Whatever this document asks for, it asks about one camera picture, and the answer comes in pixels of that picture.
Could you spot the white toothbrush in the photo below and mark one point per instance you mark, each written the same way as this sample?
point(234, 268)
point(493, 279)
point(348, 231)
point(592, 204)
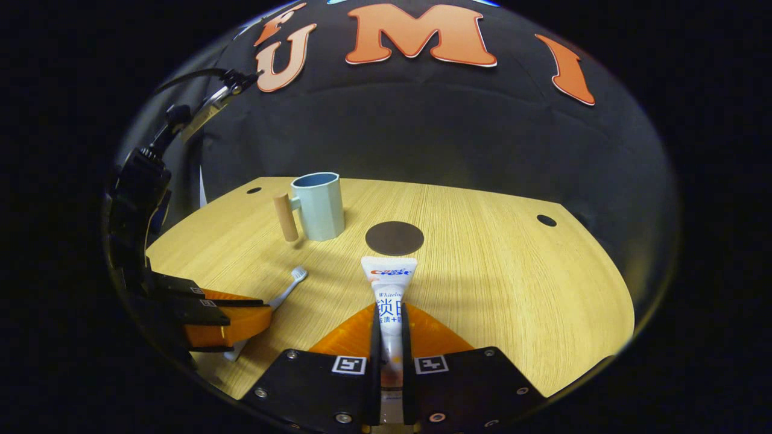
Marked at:
point(288, 292)

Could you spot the black backdrop cloth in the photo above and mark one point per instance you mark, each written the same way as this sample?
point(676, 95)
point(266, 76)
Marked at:
point(434, 132)

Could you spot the white toothpaste tube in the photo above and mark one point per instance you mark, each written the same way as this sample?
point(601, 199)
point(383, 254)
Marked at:
point(391, 283)

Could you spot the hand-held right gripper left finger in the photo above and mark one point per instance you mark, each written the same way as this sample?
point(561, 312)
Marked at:
point(313, 386)

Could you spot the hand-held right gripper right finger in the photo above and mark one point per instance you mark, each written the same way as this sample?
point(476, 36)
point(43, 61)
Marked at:
point(464, 386)

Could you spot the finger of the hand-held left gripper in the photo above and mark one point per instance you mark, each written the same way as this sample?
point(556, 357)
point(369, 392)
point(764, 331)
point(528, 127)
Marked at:
point(229, 325)
point(181, 284)

